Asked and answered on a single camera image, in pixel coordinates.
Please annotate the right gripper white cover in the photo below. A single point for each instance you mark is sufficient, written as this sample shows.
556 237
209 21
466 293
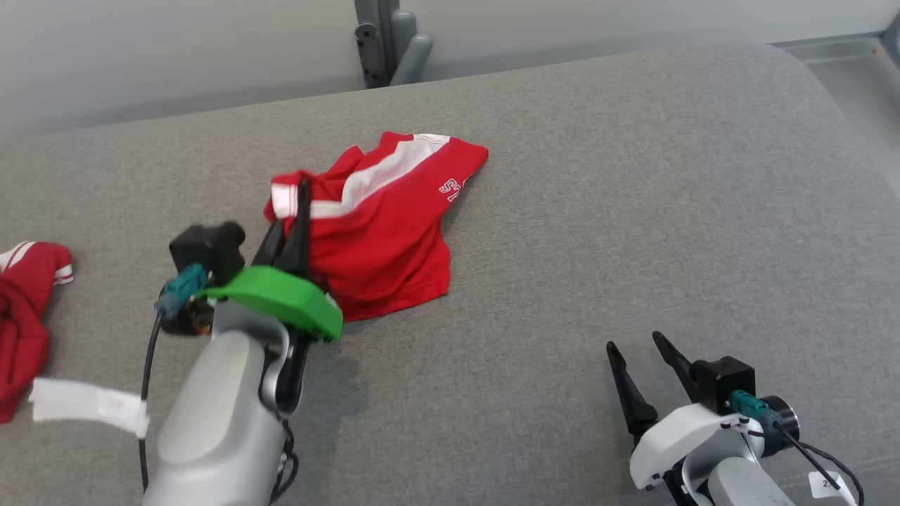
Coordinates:
682 436

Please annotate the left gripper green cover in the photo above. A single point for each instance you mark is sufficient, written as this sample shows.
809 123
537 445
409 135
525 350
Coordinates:
281 292

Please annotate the red shorts with white stripe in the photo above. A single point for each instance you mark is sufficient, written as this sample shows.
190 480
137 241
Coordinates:
394 239

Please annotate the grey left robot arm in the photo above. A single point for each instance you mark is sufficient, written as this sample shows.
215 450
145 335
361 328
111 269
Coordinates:
211 407

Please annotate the grey fabric sofa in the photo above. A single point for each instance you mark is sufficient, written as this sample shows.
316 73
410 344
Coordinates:
598 246

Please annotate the grey rounded hinge piece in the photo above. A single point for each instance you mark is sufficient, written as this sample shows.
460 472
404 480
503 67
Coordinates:
411 53

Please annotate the crumpled red white-striped garment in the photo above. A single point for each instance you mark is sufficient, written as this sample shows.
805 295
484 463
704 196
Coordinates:
24 316

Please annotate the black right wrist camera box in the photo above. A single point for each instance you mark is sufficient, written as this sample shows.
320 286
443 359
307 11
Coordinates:
724 383

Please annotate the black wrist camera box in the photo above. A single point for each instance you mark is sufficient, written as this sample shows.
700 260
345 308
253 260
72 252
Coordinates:
724 383
207 249

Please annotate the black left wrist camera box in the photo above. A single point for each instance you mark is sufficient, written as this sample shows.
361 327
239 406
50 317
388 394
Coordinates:
207 249

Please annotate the teal right camera connector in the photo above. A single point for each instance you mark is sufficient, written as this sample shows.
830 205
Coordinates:
749 406

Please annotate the teal camera connector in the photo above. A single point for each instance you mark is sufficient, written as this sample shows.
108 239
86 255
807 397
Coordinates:
749 406
181 289

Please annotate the teal left camera connector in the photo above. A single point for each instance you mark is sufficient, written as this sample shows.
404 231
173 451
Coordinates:
181 289

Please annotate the dark grey bracket plate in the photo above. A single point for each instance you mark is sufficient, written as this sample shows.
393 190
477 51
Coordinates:
370 56

